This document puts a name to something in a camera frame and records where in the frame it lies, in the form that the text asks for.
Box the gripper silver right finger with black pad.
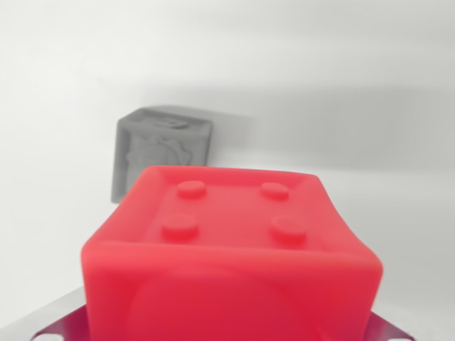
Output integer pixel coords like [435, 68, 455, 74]
[365, 304, 455, 341]

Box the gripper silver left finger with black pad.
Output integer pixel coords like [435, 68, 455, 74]
[0, 286, 95, 341]

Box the red studded plastic cube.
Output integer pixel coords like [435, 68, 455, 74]
[79, 164, 385, 341]

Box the grey embossed plastic cube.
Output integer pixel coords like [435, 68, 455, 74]
[110, 107, 215, 205]

